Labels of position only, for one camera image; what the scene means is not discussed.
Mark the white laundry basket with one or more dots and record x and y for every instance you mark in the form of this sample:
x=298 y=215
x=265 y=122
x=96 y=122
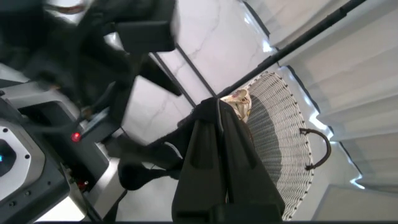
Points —
x=280 y=124

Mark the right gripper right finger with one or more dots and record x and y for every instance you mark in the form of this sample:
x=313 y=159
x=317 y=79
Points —
x=245 y=180

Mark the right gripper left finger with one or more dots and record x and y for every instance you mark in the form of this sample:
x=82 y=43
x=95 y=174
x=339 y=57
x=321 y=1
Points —
x=199 y=174

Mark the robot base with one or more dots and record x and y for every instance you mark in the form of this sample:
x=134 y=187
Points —
x=31 y=161

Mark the cream printed garment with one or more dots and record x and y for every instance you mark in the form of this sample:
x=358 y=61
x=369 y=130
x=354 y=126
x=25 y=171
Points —
x=241 y=104

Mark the black clothes rack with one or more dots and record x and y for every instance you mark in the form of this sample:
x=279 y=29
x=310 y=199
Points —
x=295 y=43

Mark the white curtain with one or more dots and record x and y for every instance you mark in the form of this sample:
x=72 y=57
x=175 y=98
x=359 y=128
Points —
x=357 y=77

